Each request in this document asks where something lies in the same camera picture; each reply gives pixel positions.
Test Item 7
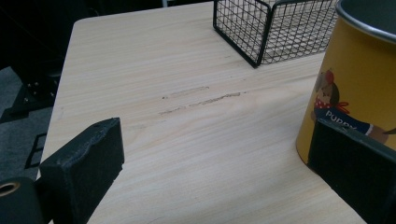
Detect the black wire basket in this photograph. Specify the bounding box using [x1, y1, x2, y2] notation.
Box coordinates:
[212, 0, 340, 69]

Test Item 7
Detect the black stand base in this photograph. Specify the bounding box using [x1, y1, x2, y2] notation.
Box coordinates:
[0, 59, 64, 124]

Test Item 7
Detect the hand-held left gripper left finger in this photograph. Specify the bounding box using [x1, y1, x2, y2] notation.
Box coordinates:
[38, 117, 125, 224]

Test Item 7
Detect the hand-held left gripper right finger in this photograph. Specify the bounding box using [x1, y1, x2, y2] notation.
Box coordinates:
[307, 119, 396, 224]

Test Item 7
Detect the yellow cup with dog print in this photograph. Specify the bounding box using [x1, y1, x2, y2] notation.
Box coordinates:
[295, 0, 396, 166]

